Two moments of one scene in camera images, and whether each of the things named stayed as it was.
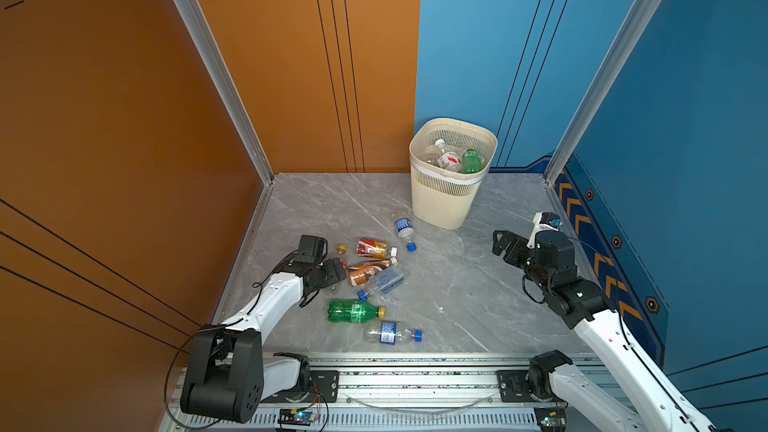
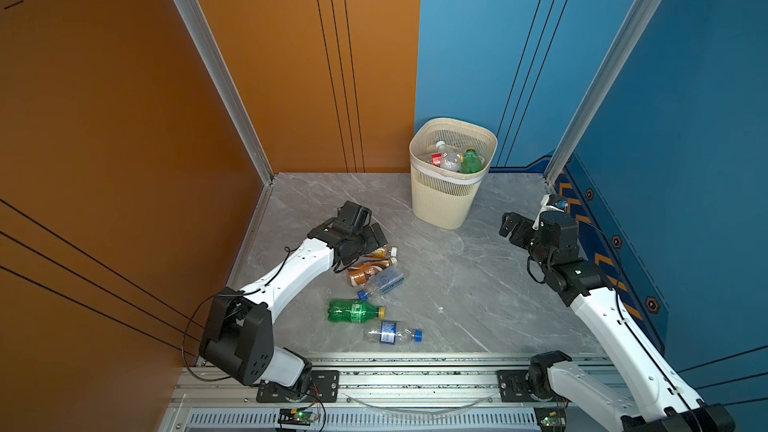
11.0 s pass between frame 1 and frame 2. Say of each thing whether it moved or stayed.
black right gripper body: moved
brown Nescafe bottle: stayed
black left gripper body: moved
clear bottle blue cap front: stayed
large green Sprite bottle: stayed
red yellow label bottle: stayed
